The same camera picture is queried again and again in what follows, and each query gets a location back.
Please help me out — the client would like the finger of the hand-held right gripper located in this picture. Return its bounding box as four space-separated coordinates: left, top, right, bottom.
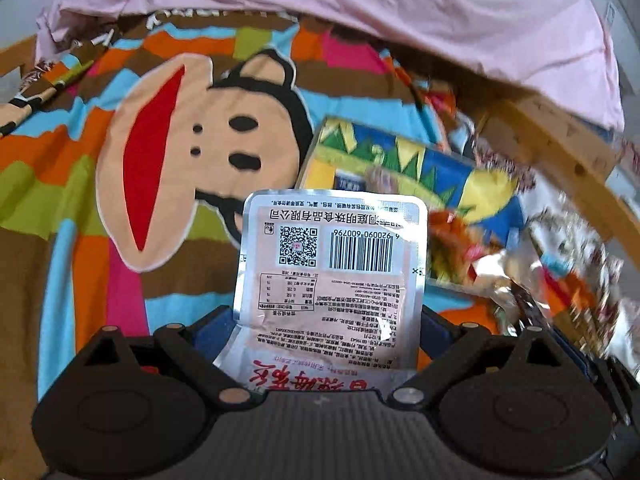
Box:
515 285 608 386

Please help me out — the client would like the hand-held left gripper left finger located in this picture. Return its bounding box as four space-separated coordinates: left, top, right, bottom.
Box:
82 309 253 406

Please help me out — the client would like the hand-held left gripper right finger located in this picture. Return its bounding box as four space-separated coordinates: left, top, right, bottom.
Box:
390 305 553 407

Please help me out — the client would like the silver foil packet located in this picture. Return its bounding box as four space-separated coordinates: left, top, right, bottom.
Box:
472 252 556 336

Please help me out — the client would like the silver printed snack pouch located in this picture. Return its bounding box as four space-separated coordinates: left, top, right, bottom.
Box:
212 189 430 391

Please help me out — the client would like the orange snack packet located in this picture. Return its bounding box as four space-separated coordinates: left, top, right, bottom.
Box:
427 209 483 283

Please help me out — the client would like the pile of mixed snack packets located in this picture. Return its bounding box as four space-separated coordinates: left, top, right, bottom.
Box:
425 75 628 346

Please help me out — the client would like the yellow blue snack bag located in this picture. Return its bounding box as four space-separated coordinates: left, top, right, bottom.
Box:
295 116 528 241

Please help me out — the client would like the cartoon monkey printed blanket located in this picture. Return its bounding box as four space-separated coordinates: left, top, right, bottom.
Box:
0 7 501 461

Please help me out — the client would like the pink quilt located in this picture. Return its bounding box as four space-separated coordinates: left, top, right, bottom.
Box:
35 0 626 133

